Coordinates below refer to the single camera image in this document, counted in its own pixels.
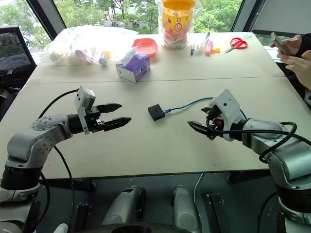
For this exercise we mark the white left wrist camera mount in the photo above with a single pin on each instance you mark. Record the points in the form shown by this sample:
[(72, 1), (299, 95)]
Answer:
[(83, 99)]

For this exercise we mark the clear plastic syringe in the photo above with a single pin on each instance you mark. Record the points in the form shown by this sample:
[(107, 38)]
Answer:
[(202, 40)]

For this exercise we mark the blue pen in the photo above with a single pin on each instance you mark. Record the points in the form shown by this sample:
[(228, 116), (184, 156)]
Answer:
[(192, 51)]

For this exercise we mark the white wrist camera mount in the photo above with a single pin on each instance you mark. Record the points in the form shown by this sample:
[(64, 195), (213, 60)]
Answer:
[(83, 99), (229, 106)]

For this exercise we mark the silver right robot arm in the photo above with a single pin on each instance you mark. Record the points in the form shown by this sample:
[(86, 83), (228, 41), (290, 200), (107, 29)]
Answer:
[(281, 148)]

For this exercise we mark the orange-lidded candy jar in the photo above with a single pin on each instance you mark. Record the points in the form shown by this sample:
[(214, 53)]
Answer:
[(177, 24)]

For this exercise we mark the black mesh office chair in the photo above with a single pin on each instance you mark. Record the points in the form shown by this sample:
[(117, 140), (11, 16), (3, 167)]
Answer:
[(12, 53)]

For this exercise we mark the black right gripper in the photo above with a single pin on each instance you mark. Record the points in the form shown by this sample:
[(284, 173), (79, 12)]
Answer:
[(215, 119)]

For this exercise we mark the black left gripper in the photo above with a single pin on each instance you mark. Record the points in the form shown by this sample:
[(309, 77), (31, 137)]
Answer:
[(93, 120)]

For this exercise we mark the grey smartphone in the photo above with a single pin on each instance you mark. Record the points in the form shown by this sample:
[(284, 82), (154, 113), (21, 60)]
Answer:
[(277, 40)]

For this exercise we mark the purple tissue box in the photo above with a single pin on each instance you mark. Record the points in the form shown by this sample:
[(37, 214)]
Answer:
[(134, 66)]

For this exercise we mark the small orange pieces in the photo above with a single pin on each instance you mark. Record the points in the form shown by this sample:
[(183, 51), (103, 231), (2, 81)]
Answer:
[(215, 50)]

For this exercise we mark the red plastic bowl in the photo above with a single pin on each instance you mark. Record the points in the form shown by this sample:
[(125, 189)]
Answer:
[(147, 46)]

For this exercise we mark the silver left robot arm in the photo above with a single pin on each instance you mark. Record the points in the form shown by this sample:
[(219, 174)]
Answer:
[(36, 143)]

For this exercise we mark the grey rounded robot leg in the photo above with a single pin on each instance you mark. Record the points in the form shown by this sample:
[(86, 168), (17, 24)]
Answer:
[(124, 206), (184, 208)]

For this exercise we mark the person's right hand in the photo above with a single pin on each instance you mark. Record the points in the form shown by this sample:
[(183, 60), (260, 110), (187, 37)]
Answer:
[(291, 43)]

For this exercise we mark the blue and yellow small bottle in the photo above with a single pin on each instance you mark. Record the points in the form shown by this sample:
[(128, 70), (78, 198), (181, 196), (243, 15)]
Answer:
[(104, 59)]

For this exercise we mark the clear bag around jar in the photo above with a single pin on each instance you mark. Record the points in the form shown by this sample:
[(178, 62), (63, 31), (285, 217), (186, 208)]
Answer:
[(198, 17)]

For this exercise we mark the person's black sleeve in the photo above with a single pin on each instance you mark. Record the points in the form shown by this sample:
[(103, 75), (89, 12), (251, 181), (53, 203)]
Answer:
[(306, 43)]

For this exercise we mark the person's left hand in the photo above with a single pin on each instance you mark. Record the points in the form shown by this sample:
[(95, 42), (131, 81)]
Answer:
[(298, 64)]

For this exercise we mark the small black box adapter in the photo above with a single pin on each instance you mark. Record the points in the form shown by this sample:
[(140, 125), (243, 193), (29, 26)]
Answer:
[(156, 112)]

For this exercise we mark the black metal bracket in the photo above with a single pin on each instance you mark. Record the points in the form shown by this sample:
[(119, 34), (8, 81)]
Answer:
[(218, 211), (82, 216)]

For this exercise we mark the black window frame pillar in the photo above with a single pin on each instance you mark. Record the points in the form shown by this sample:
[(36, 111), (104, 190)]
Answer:
[(46, 17), (245, 14)]

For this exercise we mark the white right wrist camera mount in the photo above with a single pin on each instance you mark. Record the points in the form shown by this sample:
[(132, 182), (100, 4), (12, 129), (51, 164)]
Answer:
[(229, 106)]

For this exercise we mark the pink highlighter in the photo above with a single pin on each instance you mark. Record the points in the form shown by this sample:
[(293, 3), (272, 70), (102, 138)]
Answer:
[(209, 48)]

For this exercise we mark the clear plastic bag of toys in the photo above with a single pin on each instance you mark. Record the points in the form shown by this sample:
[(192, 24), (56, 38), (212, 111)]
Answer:
[(77, 46)]

